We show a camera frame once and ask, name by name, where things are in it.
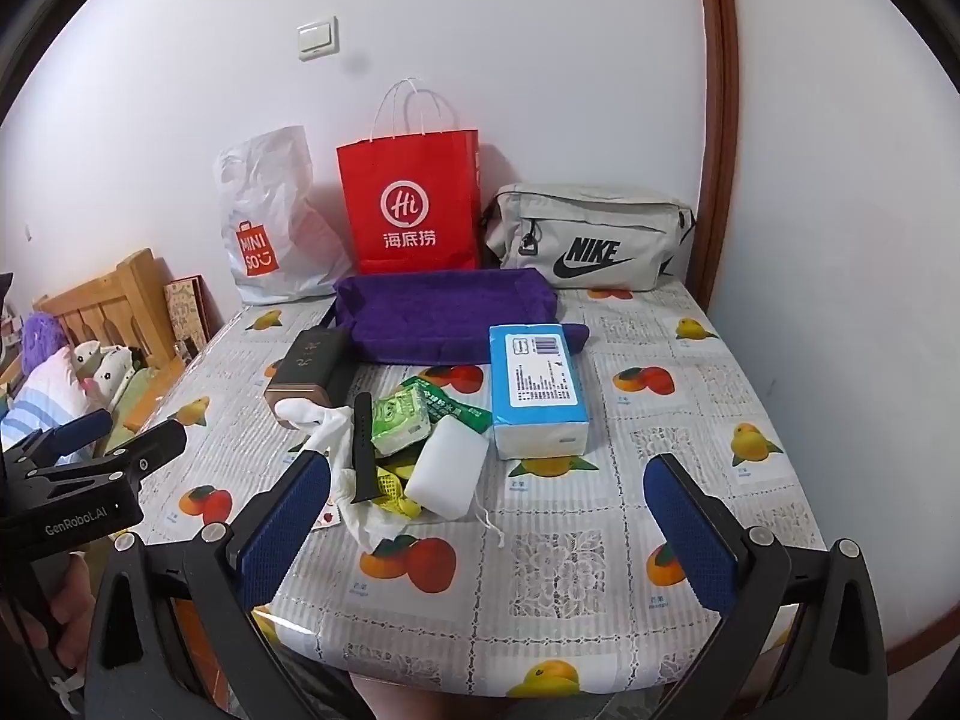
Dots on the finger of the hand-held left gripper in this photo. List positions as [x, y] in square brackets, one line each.
[75, 431]
[150, 448]

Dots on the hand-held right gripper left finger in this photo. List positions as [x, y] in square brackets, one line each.
[285, 532]

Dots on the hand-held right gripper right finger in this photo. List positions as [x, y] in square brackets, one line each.
[690, 532]

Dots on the snack packet with coins print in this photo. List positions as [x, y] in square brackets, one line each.
[328, 516]

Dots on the yellow mesh bag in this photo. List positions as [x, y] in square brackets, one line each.
[394, 491]

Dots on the light green tissue packet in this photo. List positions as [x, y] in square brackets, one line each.
[401, 424]

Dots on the white sponge block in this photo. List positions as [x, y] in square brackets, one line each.
[450, 465]

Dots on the dark green snack packet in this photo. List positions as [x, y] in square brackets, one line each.
[461, 411]

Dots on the purple fabric storage tray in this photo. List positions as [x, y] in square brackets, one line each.
[450, 307]

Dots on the person's left hand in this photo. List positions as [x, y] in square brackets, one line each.
[71, 600]

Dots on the white spotted plush toy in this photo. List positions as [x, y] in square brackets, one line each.
[105, 371]

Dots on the purple plush toy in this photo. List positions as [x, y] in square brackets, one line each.
[41, 341]

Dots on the wooden headboard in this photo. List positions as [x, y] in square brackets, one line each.
[112, 300]

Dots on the patterned book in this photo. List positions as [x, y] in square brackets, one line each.
[187, 311]

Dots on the blue tissue pack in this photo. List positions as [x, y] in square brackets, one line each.
[540, 390]

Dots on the white plastic shopping bag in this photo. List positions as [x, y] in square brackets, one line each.
[270, 195]

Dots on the grey waist bag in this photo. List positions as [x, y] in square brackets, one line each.
[600, 210]

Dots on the red paper bag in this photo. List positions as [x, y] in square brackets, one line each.
[405, 202]

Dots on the wooden door frame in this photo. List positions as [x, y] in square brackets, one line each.
[720, 127]

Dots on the white light switch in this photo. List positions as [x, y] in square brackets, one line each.
[317, 39]

